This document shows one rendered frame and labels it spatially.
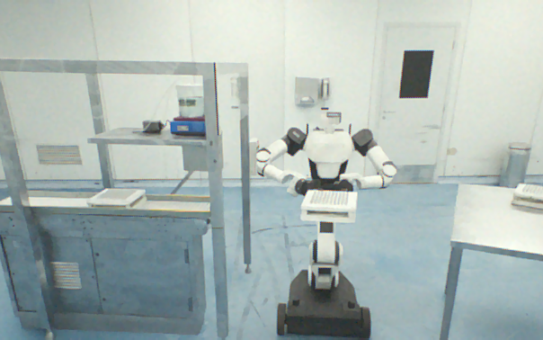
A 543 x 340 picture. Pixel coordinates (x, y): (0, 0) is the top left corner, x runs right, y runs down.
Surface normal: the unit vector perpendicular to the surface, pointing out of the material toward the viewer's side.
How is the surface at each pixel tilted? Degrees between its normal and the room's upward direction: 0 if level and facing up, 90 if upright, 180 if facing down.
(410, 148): 90
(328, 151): 91
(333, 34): 90
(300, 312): 45
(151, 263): 90
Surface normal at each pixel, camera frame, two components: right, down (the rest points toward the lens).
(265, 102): 0.06, 0.35
